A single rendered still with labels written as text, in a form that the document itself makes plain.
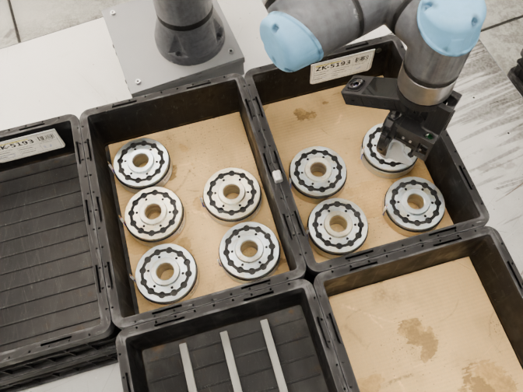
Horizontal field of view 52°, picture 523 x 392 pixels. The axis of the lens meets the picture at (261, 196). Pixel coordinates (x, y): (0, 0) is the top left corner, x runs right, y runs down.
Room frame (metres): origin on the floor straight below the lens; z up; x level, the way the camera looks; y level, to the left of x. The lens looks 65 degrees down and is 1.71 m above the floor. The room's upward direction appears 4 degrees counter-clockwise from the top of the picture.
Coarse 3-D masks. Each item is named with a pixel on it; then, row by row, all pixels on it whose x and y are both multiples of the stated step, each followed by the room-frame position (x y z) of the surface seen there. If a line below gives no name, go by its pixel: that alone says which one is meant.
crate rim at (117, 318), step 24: (144, 96) 0.58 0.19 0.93; (168, 96) 0.58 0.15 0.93; (264, 144) 0.47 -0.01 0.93; (96, 168) 0.45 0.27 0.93; (96, 192) 0.40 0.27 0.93; (96, 216) 0.36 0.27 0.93; (288, 216) 0.33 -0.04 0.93; (288, 240) 0.29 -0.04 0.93; (240, 288) 0.22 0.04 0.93; (264, 288) 0.22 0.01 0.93; (120, 312) 0.20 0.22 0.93; (144, 312) 0.20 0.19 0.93; (168, 312) 0.19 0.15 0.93
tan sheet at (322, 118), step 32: (320, 96) 0.63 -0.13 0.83; (288, 128) 0.56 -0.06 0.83; (320, 128) 0.55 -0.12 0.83; (352, 128) 0.55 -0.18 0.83; (288, 160) 0.49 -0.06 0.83; (352, 160) 0.48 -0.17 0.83; (416, 160) 0.47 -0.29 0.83; (352, 192) 0.41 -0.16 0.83; (384, 192) 0.41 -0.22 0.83; (384, 224) 0.35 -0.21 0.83; (448, 224) 0.34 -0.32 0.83; (320, 256) 0.30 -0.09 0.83
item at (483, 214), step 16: (352, 48) 0.66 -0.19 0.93; (400, 48) 0.65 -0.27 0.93; (272, 64) 0.64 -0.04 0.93; (256, 96) 0.57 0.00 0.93; (256, 112) 0.53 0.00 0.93; (272, 144) 0.47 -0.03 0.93; (448, 144) 0.44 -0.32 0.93; (272, 160) 0.44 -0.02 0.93; (464, 176) 0.39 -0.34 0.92; (288, 192) 0.37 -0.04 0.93; (288, 208) 0.35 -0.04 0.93; (480, 208) 0.32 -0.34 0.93; (464, 224) 0.30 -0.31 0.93; (480, 224) 0.29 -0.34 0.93; (304, 240) 0.29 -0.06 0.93; (400, 240) 0.28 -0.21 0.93; (416, 240) 0.28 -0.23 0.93; (304, 256) 0.26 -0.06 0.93; (352, 256) 0.26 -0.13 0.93; (368, 256) 0.26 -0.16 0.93; (320, 272) 0.24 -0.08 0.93
